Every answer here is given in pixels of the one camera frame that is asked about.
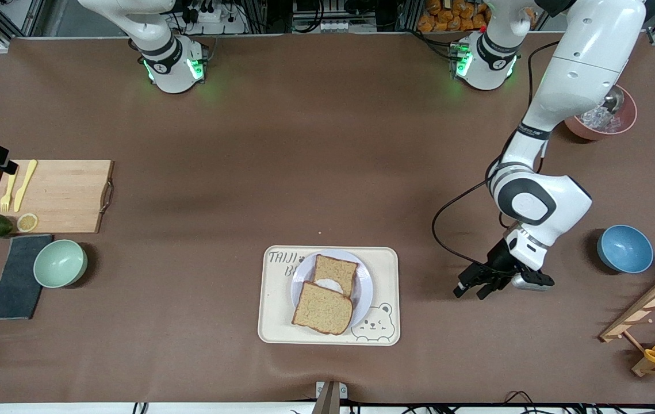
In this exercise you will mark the fried egg toy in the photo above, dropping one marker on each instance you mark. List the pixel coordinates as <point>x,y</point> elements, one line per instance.
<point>330,284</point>

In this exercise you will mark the metal scoop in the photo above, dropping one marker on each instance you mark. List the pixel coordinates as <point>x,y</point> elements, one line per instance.
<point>615,100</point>

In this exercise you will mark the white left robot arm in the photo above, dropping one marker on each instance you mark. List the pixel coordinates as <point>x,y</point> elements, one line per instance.
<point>580,69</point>

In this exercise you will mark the lemon slice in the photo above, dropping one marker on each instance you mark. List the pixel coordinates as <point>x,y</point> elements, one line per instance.
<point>27,222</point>

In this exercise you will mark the cream bear print tray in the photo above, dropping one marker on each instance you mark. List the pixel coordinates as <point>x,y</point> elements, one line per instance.
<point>272,322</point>

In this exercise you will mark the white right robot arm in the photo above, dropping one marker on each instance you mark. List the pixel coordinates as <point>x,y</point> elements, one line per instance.
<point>160,34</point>

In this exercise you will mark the yellow plastic knife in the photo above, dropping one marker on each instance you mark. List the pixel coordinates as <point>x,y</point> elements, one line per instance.
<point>24,187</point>

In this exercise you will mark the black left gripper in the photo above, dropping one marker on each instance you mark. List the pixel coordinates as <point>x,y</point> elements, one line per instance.
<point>498,260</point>

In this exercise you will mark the wooden drying rack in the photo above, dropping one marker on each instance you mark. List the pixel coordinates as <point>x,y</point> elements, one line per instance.
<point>649,305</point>

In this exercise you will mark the clear ice cubes pile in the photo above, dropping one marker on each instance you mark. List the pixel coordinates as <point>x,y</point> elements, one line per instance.
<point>597,118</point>

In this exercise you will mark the white power strip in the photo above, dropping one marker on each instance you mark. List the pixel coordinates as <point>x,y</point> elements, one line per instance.
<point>341,26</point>
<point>218,23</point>

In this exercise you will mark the orange bread rolls pile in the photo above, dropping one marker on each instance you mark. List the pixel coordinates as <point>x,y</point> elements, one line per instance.
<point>448,17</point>

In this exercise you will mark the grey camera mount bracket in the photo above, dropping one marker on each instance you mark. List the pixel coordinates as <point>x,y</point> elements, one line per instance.
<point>327,399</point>

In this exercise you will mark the lavender round plate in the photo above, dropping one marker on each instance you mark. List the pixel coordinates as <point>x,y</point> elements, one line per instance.
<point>363,287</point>

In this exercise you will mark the mint green bowl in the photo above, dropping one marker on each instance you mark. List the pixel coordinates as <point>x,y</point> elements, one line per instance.
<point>60,263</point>

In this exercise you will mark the yellow plastic fork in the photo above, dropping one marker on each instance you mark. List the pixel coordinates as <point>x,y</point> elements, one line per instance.
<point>10,190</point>

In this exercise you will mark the blue bowl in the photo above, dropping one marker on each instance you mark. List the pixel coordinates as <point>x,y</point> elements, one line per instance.
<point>625,249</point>

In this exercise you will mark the wooden cutting board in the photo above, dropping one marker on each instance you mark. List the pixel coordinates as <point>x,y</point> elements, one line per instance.
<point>57,195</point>

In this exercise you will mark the brown bread slice under egg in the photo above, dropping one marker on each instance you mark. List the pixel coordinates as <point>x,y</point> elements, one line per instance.
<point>336,267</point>

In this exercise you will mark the pink bowl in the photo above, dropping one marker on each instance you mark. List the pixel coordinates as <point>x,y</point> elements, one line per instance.
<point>629,121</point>

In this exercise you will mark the dark grey cloth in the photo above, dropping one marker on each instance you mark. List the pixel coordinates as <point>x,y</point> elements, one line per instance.
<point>16,282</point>

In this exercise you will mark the brown sandwich top bread slice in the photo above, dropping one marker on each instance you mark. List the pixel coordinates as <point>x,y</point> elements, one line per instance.
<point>321,310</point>

